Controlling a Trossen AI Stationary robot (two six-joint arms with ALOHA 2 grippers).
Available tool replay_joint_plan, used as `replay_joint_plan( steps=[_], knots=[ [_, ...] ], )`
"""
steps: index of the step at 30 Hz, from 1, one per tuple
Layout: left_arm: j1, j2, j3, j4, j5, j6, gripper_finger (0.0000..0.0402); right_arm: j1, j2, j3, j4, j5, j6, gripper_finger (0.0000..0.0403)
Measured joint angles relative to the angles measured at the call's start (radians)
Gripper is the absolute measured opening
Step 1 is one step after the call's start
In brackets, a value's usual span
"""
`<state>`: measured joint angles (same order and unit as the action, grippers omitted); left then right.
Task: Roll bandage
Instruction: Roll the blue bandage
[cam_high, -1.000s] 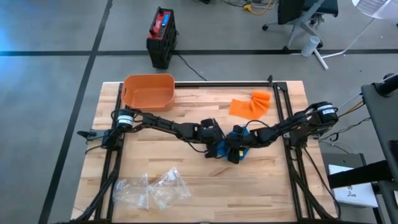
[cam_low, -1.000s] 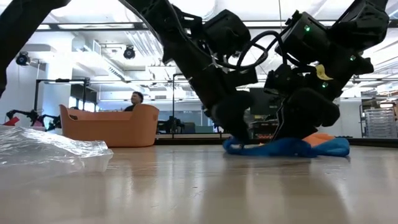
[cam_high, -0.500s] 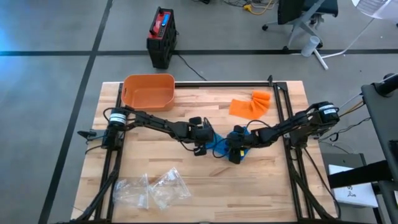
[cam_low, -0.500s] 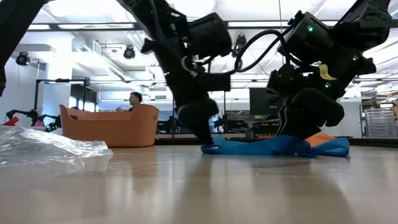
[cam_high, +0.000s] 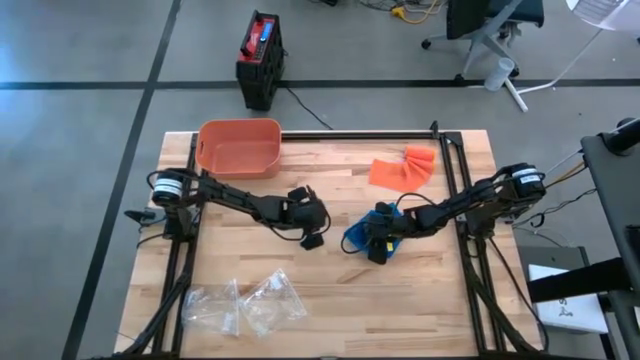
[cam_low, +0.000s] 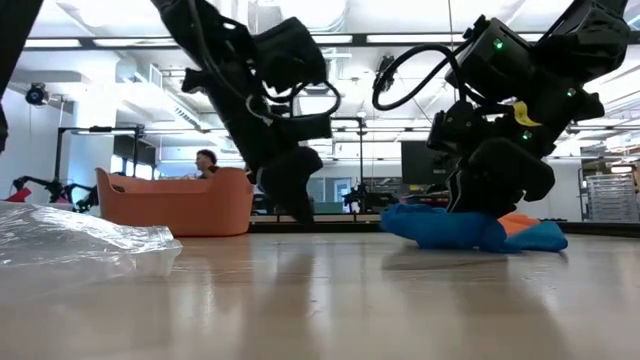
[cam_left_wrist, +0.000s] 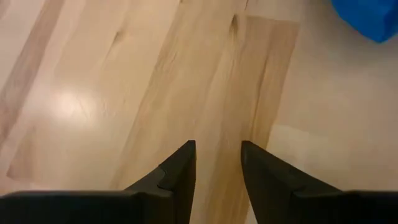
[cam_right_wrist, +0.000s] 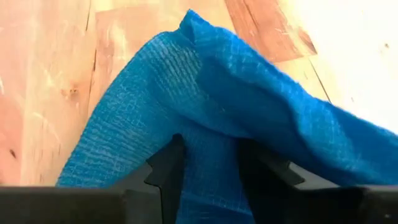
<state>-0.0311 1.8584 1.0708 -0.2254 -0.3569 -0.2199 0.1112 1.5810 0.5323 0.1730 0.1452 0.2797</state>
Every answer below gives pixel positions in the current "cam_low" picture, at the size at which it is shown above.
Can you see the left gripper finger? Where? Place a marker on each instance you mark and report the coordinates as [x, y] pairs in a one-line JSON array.
[[299, 207]]

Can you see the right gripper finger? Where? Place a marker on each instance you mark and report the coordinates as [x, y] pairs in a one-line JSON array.
[[465, 197]]

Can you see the blue elastic bandage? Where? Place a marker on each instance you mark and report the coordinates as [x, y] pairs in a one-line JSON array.
[[440, 230]]

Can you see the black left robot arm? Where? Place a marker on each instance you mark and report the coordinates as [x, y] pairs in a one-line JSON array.
[[200, 40]]

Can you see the black red background robot arm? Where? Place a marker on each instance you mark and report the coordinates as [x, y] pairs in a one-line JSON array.
[[52, 186]]

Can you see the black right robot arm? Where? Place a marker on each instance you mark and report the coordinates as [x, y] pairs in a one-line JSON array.
[[575, 40]]

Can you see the orange elastic bandage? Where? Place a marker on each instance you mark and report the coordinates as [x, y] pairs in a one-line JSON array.
[[517, 222]]

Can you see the background wooden workbench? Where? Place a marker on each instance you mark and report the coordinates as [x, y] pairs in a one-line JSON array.
[[340, 218]]

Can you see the black monitor screen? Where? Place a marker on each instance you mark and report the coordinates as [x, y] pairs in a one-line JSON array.
[[417, 165]]

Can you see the person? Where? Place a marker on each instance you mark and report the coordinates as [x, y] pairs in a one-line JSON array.
[[206, 161]]

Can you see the orange plastic basket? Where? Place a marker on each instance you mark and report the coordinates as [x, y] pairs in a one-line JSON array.
[[175, 210]]

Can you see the clear plastic bag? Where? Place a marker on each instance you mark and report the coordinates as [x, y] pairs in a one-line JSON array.
[[65, 235]]

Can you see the black aluminium table frame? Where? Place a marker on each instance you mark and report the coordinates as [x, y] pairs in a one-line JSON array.
[[340, 227]]

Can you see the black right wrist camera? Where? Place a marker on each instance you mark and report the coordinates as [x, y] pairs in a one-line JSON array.
[[452, 125]]

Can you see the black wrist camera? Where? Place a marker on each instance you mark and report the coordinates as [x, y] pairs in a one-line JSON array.
[[452, 125], [290, 55]]

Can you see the black metal gantry frame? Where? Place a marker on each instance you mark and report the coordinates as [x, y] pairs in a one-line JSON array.
[[361, 165], [60, 160]]

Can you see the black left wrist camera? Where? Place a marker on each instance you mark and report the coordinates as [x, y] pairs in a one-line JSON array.
[[290, 55]]

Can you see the black ceiling camera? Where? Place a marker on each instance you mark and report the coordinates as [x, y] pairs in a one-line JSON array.
[[387, 67], [36, 95]]

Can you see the black overhead frame crossbar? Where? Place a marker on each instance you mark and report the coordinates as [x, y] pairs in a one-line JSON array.
[[357, 40]]

